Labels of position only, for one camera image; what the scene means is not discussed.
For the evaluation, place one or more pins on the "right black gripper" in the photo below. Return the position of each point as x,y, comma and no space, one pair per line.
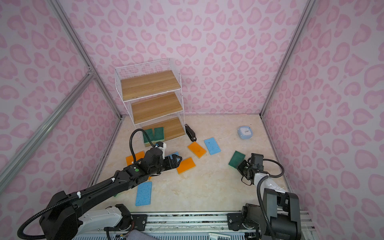
240,167

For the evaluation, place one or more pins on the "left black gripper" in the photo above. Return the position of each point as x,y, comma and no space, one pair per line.
170,165

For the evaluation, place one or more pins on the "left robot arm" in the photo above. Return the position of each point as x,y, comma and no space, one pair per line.
60,220

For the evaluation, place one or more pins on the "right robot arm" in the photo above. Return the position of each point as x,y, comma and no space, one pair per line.
278,213

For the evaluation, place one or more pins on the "orange sponge centre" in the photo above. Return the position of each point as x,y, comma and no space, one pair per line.
186,165

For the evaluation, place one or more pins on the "orange sponge back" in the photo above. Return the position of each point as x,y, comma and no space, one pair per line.
197,150

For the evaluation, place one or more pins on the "black stapler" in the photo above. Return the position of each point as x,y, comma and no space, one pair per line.
191,134

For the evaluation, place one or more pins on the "light blue round container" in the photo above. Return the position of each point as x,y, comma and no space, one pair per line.
245,132

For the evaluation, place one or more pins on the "blue sponge back right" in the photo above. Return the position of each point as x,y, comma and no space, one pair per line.
212,146

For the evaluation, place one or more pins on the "blue sponge near front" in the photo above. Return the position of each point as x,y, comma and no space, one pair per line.
144,193

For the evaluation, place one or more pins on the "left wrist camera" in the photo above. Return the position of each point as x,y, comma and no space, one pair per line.
162,146

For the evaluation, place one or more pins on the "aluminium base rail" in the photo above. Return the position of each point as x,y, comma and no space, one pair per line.
195,226

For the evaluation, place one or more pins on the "white wire wooden shelf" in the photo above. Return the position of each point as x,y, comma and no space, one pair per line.
152,96

